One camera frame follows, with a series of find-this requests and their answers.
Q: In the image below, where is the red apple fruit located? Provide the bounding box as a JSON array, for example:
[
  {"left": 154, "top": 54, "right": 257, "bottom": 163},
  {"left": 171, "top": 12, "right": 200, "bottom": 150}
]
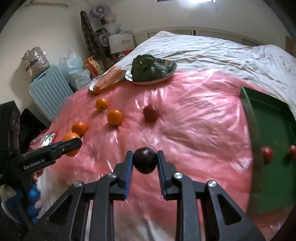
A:
[{"left": 287, "top": 145, "right": 296, "bottom": 160}]

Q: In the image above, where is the white cardboard box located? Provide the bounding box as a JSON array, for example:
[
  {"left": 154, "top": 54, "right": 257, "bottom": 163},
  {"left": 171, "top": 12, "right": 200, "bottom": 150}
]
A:
[{"left": 108, "top": 34, "right": 134, "bottom": 54}]

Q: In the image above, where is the wooden headboard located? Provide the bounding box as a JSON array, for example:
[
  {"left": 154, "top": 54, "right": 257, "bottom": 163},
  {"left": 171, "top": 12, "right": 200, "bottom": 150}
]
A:
[{"left": 285, "top": 36, "right": 296, "bottom": 58}]

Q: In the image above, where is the translucent plastic bag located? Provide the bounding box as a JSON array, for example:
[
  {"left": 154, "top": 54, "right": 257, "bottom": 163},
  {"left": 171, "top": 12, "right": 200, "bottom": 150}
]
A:
[{"left": 59, "top": 47, "right": 91, "bottom": 90}]

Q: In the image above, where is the grey fan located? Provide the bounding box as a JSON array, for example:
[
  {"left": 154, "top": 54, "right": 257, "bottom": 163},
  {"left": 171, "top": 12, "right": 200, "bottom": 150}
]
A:
[
  {"left": 90, "top": 4, "right": 111, "bottom": 19},
  {"left": 97, "top": 33, "right": 109, "bottom": 48}
]

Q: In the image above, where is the small red apple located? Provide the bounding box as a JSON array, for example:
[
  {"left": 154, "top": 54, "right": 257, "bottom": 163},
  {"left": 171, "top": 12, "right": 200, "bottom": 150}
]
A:
[{"left": 143, "top": 104, "right": 159, "bottom": 121}]

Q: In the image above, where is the grey printed bag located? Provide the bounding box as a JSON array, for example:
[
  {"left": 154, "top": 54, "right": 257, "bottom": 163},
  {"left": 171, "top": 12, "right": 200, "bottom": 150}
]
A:
[{"left": 22, "top": 47, "right": 51, "bottom": 82}]

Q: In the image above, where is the red apple near tray edge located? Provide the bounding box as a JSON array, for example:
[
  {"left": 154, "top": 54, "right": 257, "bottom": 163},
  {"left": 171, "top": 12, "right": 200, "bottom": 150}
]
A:
[{"left": 261, "top": 146, "right": 273, "bottom": 165}]

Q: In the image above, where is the orange tangerine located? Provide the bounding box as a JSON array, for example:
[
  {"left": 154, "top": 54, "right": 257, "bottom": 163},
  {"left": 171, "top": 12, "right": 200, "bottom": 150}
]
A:
[
  {"left": 95, "top": 98, "right": 109, "bottom": 112},
  {"left": 62, "top": 132, "right": 82, "bottom": 157},
  {"left": 107, "top": 109, "right": 123, "bottom": 126},
  {"left": 71, "top": 121, "right": 88, "bottom": 136}
]

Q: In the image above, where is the pink plastic sheet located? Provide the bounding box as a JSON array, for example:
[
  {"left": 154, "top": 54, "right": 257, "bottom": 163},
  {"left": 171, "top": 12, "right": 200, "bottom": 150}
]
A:
[{"left": 30, "top": 69, "right": 278, "bottom": 241}]

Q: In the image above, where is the hanging plaid garment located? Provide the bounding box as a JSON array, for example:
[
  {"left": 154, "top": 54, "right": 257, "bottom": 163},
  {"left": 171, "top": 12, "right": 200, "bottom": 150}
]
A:
[{"left": 80, "top": 11, "right": 108, "bottom": 70}]

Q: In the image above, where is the upper grey fan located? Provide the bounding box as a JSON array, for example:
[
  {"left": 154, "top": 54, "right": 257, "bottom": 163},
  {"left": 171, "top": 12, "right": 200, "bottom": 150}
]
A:
[{"left": 90, "top": 4, "right": 111, "bottom": 19}]

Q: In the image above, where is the lower grey fan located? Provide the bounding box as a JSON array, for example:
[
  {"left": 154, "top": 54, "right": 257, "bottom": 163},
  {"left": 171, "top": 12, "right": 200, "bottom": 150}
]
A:
[{"left": 97, "top": 33, "right": 109, "bottom": 48}]

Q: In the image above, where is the green tray box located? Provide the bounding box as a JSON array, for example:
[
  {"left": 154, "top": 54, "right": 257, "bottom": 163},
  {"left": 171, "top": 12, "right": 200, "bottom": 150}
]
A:
[{"left": 240, "top": 87, "right": 295, "bottom": 213}]

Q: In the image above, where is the dark plum fruit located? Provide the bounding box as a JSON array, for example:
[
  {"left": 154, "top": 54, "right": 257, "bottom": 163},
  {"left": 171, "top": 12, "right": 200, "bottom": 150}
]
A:
[{"left": 132, "top": 147, "right": 158, "bottom": 174}]

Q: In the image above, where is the light blue suitcase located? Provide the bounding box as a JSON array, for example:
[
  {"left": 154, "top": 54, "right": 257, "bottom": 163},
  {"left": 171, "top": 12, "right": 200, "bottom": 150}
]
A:
[{"left": 28, "top": 65, "right": 73, "bottom": 121}]

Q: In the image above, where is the smartphone with patterned case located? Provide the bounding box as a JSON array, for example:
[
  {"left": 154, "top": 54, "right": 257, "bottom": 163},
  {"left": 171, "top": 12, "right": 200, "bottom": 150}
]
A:
[{"left": 41, "top": 133, "right": 56, "bottom": 147}]

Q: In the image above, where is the white floral bed quilt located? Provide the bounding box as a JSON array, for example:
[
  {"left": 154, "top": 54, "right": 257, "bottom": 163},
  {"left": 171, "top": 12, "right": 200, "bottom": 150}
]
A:
[{"left": 117, "top": 31, "right": 295, "bottom": 110}]

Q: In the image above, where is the yellow red snack package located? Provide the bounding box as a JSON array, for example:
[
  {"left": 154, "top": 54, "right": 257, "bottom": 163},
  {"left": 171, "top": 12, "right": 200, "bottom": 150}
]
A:
[{"left": 83, "top": 55, "right": 104, "bottom": 78}]

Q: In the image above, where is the orange carrot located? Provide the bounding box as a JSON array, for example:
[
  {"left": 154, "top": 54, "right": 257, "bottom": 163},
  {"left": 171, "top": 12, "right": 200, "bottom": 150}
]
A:
[{"left": 93, "top": 66, "right": 122, "bottom": 91}]

